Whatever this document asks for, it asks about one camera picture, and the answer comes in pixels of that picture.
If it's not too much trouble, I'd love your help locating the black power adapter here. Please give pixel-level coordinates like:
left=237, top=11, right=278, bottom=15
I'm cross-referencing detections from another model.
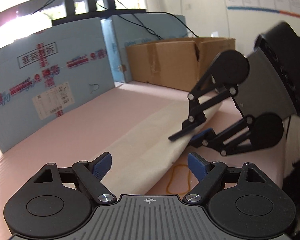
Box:
left=103, top=0, right=116, bottom=10
left=85, top=0, right=97, bottom=12
left=64, top=0, right=76, bottom=17

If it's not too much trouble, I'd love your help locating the yellow rubber band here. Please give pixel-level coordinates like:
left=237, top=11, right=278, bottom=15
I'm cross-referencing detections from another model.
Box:
left=166, top=164, right=191, bottom=196

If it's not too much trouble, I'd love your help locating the white fabric shopping bag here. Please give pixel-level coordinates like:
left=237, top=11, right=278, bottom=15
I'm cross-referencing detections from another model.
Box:
left=99, top=97, right=223, bottom=196

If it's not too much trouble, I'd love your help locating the black cable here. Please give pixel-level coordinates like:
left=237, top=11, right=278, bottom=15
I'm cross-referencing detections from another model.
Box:
left=32, top=0, right=201, bottom=41

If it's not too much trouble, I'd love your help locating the large blue foam board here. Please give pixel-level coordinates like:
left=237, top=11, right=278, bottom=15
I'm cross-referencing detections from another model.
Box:
left=0, top=18, right=115, bottom=152

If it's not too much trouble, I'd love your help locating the near brown cardboard box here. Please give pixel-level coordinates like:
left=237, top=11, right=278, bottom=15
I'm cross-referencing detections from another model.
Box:
left=126, top=37, right=236, bottom=92

